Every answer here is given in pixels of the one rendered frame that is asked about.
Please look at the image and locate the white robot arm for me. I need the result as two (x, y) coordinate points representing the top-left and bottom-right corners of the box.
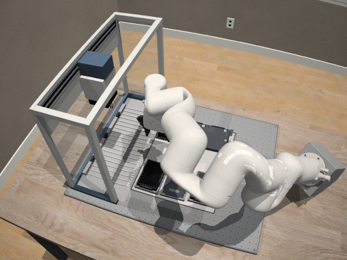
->
(143, 74), (331, 213)

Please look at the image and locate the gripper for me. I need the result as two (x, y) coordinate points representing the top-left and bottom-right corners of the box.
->
(137, 108), (164, 136)

